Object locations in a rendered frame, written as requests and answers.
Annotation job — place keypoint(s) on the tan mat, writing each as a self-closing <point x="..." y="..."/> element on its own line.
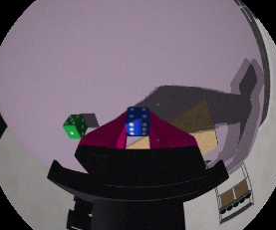
<point x="196" y="121"/>

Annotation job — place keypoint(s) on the green die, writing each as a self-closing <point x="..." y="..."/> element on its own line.
<point x="75" y="126"/>

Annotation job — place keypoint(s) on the blue die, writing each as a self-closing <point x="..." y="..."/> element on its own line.
<point x="137" y="122"/>

